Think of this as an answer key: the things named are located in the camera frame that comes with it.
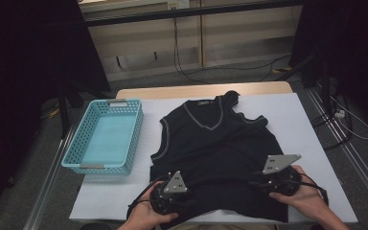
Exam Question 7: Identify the white floor cable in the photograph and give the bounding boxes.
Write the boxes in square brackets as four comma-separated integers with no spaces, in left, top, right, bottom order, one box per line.
[330,95,368,141]

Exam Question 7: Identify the white wall outlet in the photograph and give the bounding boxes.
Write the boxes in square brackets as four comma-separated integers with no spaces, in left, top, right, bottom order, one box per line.
[167,0,191,10]

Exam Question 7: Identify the person's left hand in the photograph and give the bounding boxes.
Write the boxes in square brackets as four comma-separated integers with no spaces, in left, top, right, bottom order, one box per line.
[126,194,180,230]

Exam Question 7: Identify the right hand-held gripper cable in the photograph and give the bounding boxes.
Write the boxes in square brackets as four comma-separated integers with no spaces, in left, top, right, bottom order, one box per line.
[295,172,330,205]

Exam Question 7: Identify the person's right hand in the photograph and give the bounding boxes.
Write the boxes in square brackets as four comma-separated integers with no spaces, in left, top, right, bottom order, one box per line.
[268,165,330,221]

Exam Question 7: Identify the hand-held gripper cable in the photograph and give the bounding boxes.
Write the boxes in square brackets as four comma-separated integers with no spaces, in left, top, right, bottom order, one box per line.
[295,172,330,205]
[126,180,161,219]

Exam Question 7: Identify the black stand legs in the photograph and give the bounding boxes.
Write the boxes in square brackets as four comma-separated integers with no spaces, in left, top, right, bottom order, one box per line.
[57,80,116,138]
[276,52,334,106]

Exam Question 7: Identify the black metal bar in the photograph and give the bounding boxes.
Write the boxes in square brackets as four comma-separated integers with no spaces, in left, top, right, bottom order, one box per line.
[82,0,305,28]

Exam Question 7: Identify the yellow black floor tape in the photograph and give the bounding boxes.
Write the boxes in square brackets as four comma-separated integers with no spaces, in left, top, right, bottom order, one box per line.
[272,65,293,74]
[41,107,61,120]

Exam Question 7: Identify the left hand-held gripper cable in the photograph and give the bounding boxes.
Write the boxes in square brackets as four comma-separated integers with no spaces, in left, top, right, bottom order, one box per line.
[126,180,161,219]

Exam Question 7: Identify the black wall cable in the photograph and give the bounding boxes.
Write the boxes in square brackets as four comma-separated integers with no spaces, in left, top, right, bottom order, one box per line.
[173,17,274,85]
[172,17,291,78]

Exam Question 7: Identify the aluminium floor rail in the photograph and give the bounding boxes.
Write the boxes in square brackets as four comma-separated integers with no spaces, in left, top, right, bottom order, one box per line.
[306,85,368,209]
[22,127,78,230]

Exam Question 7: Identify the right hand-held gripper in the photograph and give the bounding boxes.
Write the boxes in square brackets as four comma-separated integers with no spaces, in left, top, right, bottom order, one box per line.
[249,153,302,197]

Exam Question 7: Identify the light blue plastic basket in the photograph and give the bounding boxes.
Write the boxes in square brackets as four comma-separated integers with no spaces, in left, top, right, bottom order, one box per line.
[60,98,145,177]

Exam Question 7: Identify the dark knit vest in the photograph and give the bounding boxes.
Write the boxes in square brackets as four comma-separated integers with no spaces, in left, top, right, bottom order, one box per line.
[149,90,289,230]

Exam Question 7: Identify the beige wooden cabinet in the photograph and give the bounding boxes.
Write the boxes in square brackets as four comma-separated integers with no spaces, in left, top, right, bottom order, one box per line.
[78,0,303,82]

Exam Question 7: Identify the black curtain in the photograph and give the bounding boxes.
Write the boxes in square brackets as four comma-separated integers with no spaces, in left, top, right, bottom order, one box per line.
[0,0,111,221]
[288,0,368,135]

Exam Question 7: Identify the black floor cable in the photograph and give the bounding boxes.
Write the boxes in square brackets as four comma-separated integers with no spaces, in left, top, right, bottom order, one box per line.
[310,92,354,151]

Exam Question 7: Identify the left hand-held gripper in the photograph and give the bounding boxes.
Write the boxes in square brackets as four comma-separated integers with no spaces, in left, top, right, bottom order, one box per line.
[149,170,190,216]

